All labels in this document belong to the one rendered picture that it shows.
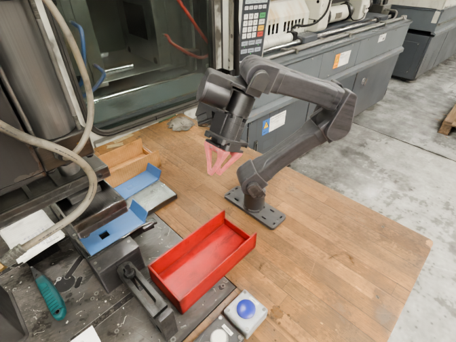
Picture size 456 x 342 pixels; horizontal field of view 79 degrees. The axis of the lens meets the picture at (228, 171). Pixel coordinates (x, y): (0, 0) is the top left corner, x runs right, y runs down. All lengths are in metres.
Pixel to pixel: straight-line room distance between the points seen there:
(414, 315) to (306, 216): 1.19
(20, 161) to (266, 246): 0.57
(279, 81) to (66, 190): 0.48
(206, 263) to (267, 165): 0.30
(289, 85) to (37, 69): 0.46
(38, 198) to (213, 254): 0.41
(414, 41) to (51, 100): 4.75
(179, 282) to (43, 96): 0.48
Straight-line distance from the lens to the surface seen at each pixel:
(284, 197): 0.92
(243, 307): 0.65
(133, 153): 1.12
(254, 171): 0.74
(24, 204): 0.59
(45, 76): 0.52
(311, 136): 0.74
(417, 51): 4.96
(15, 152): 0.52
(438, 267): 2.23
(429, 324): 1.96
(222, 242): 0.77
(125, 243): 0.71
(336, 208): 0.93
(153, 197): 0.90
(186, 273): 0.73
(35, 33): 0.52
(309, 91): 0.68
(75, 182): 0.60
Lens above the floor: 1.52
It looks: 38 degrees down
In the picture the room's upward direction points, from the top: straight up
